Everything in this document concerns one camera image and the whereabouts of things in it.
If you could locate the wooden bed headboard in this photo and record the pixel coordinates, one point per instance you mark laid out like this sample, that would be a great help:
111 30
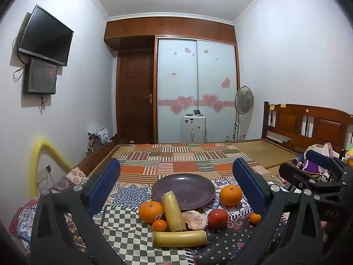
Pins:
303 124

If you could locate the purple round plate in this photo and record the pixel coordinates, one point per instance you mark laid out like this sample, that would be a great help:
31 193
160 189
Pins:
190 190

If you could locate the black wall television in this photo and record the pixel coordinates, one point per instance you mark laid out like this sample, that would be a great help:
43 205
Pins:
45 36

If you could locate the small tangerine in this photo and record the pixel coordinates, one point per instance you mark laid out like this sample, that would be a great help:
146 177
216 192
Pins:
160 225
255 218

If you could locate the pink patterned pouch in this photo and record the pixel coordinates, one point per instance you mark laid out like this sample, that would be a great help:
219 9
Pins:
328 149

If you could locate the striped patchwork blanket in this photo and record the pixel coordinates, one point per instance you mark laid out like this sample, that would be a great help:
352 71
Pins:
179 160

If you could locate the heap of clothes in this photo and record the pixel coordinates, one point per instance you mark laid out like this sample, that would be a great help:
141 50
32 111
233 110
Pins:
98 138

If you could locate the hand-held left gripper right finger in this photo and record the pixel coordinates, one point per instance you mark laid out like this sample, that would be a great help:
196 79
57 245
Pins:
246 182

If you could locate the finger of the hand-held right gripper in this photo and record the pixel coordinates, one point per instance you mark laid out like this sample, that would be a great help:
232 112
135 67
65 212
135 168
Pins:
320 157
292 176

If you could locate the standing electric fan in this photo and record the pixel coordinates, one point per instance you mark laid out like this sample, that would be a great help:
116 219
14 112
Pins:
244 100

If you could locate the pile of assorted small items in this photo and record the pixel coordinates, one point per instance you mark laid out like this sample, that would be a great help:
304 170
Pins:
311 167

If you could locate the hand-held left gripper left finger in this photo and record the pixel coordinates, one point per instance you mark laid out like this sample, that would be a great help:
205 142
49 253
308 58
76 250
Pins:
103 183

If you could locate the colourful patterned patchwork sheet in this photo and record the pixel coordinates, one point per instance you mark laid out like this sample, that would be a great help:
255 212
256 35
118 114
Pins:
132 196

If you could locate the yellow corn cob piece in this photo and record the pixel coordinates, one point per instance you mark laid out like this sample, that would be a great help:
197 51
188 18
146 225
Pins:
173 212
179 238

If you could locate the woven bamboo bed mat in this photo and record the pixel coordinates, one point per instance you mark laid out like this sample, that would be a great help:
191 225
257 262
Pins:
262 149

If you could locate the large orange with sticker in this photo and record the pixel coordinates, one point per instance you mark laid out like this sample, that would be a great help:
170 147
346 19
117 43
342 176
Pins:
150 211

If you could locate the small black wall monitor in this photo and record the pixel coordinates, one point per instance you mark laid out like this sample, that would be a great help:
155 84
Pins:
41 76

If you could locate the red tomato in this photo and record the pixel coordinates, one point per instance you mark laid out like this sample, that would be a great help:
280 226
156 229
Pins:
217 218

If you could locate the brown wooden door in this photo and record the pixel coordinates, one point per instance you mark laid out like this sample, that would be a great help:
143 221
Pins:
135 99

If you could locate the white boxy appliance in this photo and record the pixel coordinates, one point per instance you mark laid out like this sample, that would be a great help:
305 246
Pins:
193 128

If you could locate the large plain orange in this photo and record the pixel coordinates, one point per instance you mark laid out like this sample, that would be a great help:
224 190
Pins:
231 195

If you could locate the wooden wardrobe with heart stickers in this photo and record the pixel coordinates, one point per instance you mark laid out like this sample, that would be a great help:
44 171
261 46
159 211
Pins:
176 82

